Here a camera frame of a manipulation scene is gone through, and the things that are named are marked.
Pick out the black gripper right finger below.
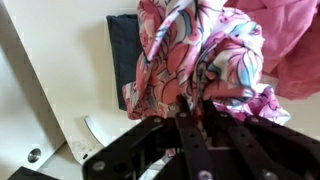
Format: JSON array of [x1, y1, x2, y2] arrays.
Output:
[[203, 101, 320, 180]]

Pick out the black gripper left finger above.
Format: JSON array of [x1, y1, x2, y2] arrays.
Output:
[[82, 96, 216, 180]]

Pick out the pink shirt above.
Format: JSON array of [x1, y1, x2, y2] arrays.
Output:
[[226, 0, 320, 100]]

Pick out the floral patterned garment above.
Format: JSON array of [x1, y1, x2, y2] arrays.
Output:
[[123, 0, 290, 125]]

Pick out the round metal disc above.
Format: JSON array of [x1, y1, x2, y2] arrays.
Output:
[[27, 148, 41, 163]]

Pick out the black object at corner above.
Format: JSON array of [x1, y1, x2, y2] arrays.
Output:
[[7, 166, 58, 180]]

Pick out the folded dark blue cloth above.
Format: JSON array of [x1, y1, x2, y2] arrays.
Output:
[[106, 14, 142, 110]]

